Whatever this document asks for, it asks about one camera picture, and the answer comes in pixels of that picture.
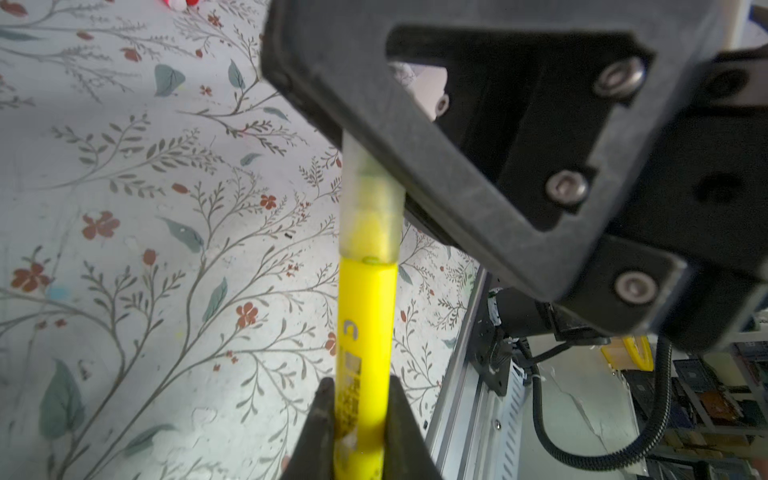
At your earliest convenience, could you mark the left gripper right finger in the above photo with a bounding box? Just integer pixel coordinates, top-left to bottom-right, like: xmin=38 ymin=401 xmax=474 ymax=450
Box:
xmin=383 ymin=375 xmax=442 ymax=480

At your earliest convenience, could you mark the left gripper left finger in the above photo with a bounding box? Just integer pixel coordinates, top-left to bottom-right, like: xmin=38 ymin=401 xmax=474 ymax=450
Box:
xmin=281 ymin=378 xmax=335 ymax=480

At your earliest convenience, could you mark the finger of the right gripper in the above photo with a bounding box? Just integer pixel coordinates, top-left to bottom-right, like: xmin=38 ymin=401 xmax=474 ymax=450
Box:
xmin=262 ymin=1 xmax=722 ymax=301

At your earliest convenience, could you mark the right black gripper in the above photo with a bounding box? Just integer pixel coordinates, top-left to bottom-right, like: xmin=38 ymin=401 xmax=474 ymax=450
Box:
xmin=497 ymin=41 xmax=768 ymax=355

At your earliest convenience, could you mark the yellow highlighter pen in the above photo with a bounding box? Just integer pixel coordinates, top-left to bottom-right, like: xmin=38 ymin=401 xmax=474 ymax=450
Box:
xmin=333 ymin=258 xmax=397 ymax=479

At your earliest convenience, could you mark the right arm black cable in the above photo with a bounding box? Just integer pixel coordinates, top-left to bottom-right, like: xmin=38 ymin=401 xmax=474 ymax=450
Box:
xmin=515 ymin=335 xmax=674 ymax=472

